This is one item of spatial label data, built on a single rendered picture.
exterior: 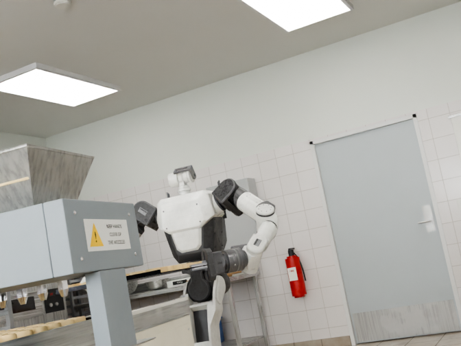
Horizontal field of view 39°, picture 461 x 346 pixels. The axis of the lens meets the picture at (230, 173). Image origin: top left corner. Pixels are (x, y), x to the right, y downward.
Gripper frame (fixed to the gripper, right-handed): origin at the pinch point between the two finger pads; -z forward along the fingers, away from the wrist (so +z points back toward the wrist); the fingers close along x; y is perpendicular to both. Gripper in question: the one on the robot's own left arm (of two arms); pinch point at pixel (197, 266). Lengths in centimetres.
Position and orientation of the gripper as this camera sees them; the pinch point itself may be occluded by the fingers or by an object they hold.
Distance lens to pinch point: 242.7
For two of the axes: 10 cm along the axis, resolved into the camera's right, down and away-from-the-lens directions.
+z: 8.9, -1.0, 4.5
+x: -1.9, -9.7, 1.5
